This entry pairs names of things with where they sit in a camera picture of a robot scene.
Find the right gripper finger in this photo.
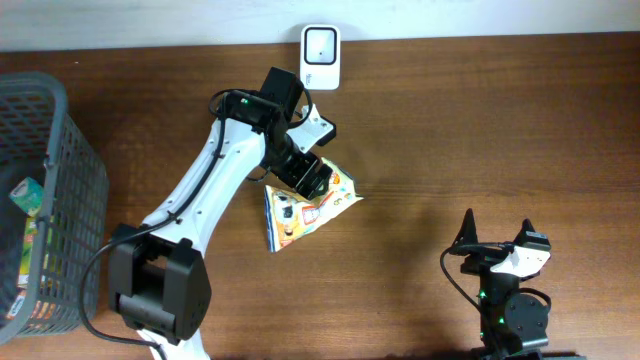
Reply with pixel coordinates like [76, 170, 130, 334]
[514, 219, 537, 245]
[452, 208, 479, 247]

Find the yellow snack bag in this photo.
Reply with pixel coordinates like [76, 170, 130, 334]
[264, 158, 363, 253]

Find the teal tissue pack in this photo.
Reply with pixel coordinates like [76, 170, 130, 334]
[9, 177, 44, 217]

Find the green juice carton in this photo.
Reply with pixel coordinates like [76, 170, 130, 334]
[17, 217, 38, 289]

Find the orange tissue pack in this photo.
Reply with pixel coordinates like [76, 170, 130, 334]
[5, 288, 56, 320]

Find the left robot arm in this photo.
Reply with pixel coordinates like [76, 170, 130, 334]
[108, 67, 336, 359]

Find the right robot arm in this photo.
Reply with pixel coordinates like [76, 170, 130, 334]
[442, 209, 552, 359]

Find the white barcode scanner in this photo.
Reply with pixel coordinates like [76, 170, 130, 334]
[300, 24, 341, 90]

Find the grey plastic mesh basket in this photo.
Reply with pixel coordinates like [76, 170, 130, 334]
[1, 72, 109, 343]

